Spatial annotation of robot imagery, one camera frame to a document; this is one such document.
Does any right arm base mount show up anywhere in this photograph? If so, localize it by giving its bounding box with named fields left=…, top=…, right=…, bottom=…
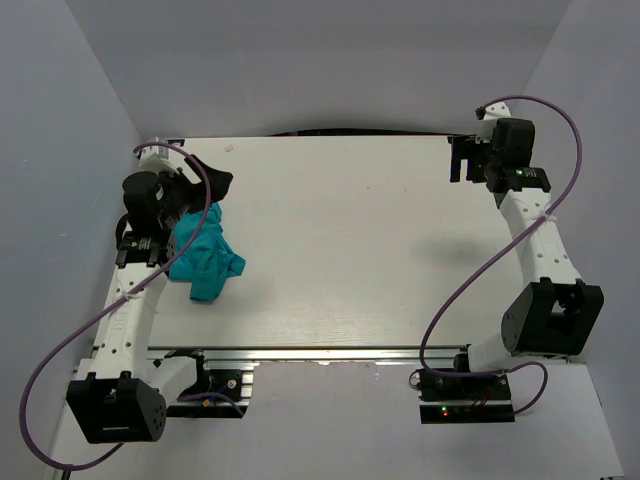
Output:
left=409, top=369, right=515, bottom=425

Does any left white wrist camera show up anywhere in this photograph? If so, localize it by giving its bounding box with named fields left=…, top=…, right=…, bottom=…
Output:
left=134, top=137, right=182, bottom=175

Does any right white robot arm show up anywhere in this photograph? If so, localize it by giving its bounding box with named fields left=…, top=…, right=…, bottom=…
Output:
left=449, top=114, right=604, bottom=399

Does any teal t-shirt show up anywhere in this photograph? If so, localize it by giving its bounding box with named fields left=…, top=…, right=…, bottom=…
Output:
left=169, top=203, right=246, bottom=303

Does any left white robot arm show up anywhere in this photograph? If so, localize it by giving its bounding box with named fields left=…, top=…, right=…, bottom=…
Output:
left=66, top=162, right=233, bottom=444

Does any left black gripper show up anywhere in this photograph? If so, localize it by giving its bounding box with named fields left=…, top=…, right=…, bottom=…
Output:
left=156, top=156, right=232, bottom=230

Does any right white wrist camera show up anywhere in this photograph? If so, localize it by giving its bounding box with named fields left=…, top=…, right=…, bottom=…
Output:
left=475, top=101, right=511, bottom=144

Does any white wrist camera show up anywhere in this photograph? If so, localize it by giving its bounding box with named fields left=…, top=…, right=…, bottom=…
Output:
left=134, top=137, right=182, bottom=175
left=475, top=101, right=511, bottom=144

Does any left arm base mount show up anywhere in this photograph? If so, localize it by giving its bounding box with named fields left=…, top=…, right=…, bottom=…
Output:
left=147, top=349, right=255, bottom=419

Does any aluminium front rail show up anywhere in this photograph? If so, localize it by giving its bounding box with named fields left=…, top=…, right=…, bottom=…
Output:
left=144, top=343, right=471, bottom=366

